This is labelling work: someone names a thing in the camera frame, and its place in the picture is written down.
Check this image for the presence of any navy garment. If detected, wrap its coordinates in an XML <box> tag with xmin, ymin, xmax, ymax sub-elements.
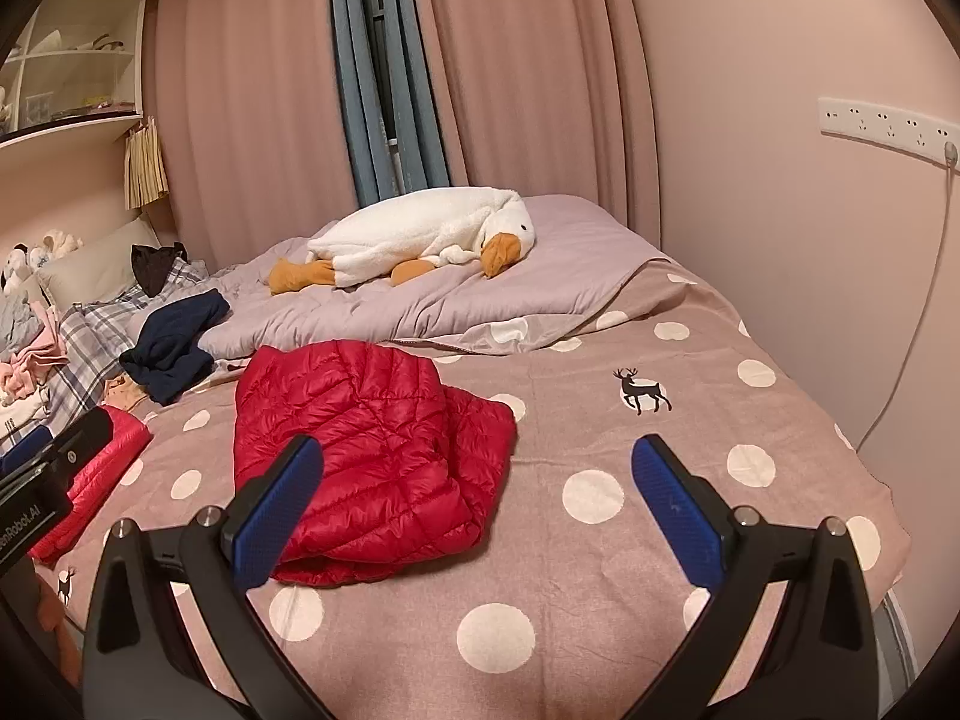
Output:
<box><xmin>120</xmin><ymin>289</ymin><xmax>231</xmax><ymax>406</ymax></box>

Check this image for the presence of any white plug with cable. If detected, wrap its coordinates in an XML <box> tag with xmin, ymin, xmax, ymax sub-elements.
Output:
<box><xmin>855</xmin><ymin>141</ymin><xmax>960</xmax><ymax>455</ymax></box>

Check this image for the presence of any red puffer jacket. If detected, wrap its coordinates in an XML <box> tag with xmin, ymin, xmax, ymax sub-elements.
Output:
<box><xmin>234</xmin><ymin>340</ymin><xmax>518</xmax><ymax>586</ymax></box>
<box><xmin>30</xmin><ymin>405</ymin><xmax>151</xmax><ymax>563</ymax></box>

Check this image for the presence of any grey duvet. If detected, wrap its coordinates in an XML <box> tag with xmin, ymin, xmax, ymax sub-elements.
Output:
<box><xmin>196</xmin><ymin>193</ymin><xmax>672</xmax><ymax>361</ymax></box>

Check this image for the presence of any peach garment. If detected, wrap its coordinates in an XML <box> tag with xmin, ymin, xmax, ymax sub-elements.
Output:
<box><xmin>103</xmin><ymin>375</ymin><xmax>155</xmax><ymax>413</ymax></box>

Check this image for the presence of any light blue garment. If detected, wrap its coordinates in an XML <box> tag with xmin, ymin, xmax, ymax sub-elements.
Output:
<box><xmin>0</xmin><ymin>289</ymin><xmax>46</xmax><ymax>350</ymax></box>

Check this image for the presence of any blue curtain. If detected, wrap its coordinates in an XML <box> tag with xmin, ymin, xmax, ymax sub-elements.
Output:
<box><xmin>328</xmin><ymin>0</ymin><xmax>391</xmax><ymax>211</ymax></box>
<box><xmin>375</xmin><ymin>0</ymin><xmax>451</xmax><ymax>196</ymax></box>

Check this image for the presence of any white wall power strip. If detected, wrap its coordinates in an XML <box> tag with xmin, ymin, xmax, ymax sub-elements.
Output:
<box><xmin>817</xmin><ymin>96</ymin><xmax>960</xmax><ymax>162</ymax></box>

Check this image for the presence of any white cloth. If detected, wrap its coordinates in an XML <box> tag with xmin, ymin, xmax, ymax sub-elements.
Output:
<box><xmin>0</xmin><ymin>390</ymin><xmax>53</xmax><ymax>436</ymax></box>

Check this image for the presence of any beige fringed hanging cloth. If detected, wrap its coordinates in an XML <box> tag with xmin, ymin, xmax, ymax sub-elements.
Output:
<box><xmin>124</xmin><ymin>116</ymin><xmax>171</xmax><ymax>209</ymax></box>

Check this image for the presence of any polka dot bed sheet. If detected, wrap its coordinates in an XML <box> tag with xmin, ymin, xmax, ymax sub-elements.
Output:
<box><xmin>30</xmin><ymin>259</ymin><xmax>912</xmax><ymax>720</ymax></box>

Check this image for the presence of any beige pillow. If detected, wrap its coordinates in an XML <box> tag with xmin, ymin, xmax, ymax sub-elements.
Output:
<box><xmin>37</xmin><ymin>216</ymin><xmax>162</xmax><ymax>308</ymax></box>

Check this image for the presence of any white goose plush toy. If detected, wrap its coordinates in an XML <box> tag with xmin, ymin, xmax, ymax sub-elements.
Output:
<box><xmin>268</xmin><ymin>187</ymin><xmax>535</xmax><ymax>295</ymax></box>

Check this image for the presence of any dark brown garment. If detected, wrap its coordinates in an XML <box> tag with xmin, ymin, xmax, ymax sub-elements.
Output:
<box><xmin>131</xmin><ymin>241</ymin><xmax>188</xmax><ymax>297</ymax></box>

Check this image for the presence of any pink curtain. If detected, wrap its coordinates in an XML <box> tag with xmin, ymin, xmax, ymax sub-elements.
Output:
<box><xmin>142</xmin><ymin>0</ymin><xmax>361</xmax><ymax>275</ymax></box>
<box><xmin>405</xmin><ymin>0</ymin><xmax>665</xmax><ymax>256</ymax></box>

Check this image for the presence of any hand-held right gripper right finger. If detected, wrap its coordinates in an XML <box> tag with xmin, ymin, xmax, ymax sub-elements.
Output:
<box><xmin>631</xmin><ymin>435</ymin><xmax>880</xmax><ymax>720</ymax></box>

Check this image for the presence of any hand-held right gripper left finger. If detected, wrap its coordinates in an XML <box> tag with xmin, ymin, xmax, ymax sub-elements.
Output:
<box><xmin>79</xmin><ymin>433</ymin><xmax>353</xmax><ymax>720</ymax></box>

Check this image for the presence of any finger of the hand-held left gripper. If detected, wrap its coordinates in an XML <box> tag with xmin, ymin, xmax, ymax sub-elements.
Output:
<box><xmin>0</xmin><ymin>426</ymin><xmax>55</xmax><ymax>473</ymax></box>
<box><xmin>45</xmin><ymin>406</ymin><xmax>115</xmax><ymax>485</ymax></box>

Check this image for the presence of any spotted plush toy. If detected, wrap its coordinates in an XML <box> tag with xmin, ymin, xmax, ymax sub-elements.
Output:
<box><xmin>0</xmin><ymin>244</ymin><xmax>35</xmax><ymax>293</ymax></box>

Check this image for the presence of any white shelf unit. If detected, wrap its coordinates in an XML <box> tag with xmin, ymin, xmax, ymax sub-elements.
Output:
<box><xmin>0</xmin><ymin>0</ymin><xmax>147</xmax><ymax>151</ymax></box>

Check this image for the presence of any pile of pink clothes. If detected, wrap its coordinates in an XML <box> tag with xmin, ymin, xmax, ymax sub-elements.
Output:
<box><xmin>0</xmin><ymin>304</ymin><xmax>68</xmax><ymax>406</ymax></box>

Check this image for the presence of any plaid blanket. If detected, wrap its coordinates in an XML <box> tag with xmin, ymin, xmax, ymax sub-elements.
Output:
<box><xmin>0</xmin><ymin>259</ymin><xmax>211</xmax><ymax>451</ymax></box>

